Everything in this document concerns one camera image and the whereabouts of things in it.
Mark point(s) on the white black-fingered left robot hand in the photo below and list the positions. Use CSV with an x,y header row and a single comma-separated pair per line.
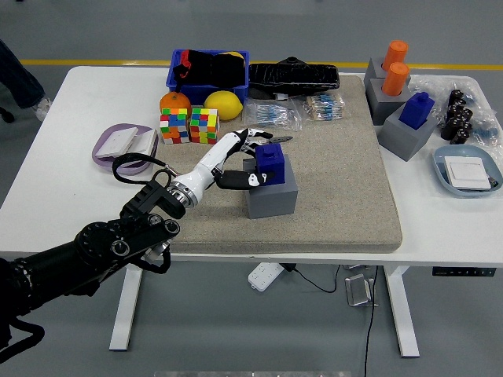
x,y
208,161

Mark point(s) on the blue square seal with knob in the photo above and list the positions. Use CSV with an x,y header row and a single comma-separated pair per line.
x,y
275,161
416,112

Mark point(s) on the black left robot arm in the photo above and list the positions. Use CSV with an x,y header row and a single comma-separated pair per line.
x,y
98,241

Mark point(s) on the grey cube seal holder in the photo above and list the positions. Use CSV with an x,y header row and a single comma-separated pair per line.
x,y
275,202
401,141
383,108
371,74

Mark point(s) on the orange cylinder seal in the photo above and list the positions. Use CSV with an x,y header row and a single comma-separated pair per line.
x,y
396,53
396,80

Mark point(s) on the multicolour puzzle cube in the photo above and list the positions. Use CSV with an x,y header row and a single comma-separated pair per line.
x,y
204,125
175,125

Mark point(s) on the yellow lemon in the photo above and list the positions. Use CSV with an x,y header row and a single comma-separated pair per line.
x,y
224,104

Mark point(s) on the blue plastic bin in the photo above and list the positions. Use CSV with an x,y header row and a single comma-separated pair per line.
x,y
196,93

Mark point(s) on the orange fruit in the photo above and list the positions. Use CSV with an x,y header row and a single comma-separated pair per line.
x,y
173,102

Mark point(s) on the clear bag of blue resistors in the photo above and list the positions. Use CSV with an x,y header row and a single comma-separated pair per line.
x,y
271,116

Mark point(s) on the small metal hand tool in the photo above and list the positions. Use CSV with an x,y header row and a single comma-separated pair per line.
x,y
283,139

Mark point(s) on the black cloth bag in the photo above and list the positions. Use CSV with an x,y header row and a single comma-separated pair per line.
x,y
220,70

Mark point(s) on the purple dish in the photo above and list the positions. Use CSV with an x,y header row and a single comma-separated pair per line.
x,y
102,137

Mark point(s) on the yellow item in bin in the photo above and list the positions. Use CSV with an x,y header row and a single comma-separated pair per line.
x,y
236,53

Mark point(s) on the black wrapped keyboard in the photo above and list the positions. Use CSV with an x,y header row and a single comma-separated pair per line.
x,y
294,78

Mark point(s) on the clear bag of tan resistors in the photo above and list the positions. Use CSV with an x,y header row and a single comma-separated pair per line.
x,y
324,107

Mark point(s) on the white power strip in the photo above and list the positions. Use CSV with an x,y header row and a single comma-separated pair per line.
x,y
264,277

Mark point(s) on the grey-brown table mat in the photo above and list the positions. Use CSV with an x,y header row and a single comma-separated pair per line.
x,y
334,216

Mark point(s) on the white table leg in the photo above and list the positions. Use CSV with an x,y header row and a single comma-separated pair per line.
x,y
402,314
125,314

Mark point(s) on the person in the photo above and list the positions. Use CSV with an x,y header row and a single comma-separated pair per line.
x,y
19,86

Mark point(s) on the light blue dish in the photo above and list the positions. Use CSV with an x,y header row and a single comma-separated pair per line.
x,y
440,173

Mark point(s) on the clear bag of black capacitors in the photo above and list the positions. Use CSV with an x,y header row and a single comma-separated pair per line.
x,y
456,118

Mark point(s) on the black table control panel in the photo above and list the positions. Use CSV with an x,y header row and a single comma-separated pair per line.
x,y
463,271

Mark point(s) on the clear bag of blue parts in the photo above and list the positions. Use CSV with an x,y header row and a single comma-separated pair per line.
x,y
487,131

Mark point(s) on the white wall switch panel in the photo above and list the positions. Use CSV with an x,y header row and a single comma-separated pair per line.
x,y
116,142
145,141
467,173

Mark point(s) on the metal bracket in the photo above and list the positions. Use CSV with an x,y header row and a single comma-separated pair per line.
x,y
358,290

